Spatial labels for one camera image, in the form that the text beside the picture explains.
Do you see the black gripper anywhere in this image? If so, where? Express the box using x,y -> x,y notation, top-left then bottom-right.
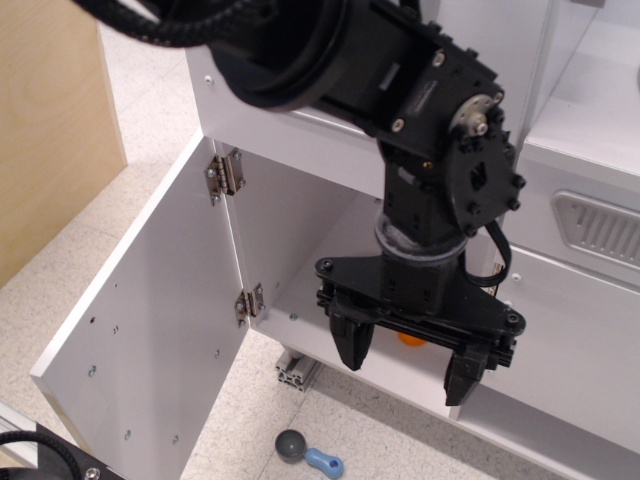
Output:
315,255 -> 526,407

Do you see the white low fridge door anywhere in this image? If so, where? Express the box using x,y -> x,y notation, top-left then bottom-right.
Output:
31,135 -> 246,479

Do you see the white toy kitchen fridge cabinet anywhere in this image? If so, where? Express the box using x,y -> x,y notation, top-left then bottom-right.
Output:
184,0 -> 556,421

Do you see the orange toy carrot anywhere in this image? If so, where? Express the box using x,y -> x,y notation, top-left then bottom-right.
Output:
398,333 -> 427,347

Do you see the aluminium extrusion foot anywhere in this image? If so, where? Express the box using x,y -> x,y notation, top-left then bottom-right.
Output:
275,350 -> 322,392

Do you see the grey blue toy scoop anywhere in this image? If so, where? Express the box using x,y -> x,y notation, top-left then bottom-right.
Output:
274,429 -> 345,479

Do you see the lower metal door hinge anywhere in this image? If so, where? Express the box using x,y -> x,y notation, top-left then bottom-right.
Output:
234,283 -> 267,328

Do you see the metal door hinge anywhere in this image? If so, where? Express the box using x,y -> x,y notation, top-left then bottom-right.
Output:
234,283 -> 267,328
204,148 -> 247,205

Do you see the white oven cabinet door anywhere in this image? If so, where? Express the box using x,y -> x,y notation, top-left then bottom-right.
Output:
467,242 -> 640,454

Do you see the grey vent panel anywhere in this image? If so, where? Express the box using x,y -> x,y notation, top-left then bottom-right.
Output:
550,190 -> 639,271

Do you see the upper metal door hinge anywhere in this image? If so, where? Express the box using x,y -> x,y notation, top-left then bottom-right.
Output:
204,148 -> 247,205

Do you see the wooden panel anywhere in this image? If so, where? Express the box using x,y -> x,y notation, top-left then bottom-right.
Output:
1,1 -> 127,283

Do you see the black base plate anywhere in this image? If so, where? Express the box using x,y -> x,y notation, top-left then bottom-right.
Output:
1,425 -> 124,480

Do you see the aluminium rail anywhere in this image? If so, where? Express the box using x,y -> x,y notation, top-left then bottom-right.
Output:
0,402 -> 41,469

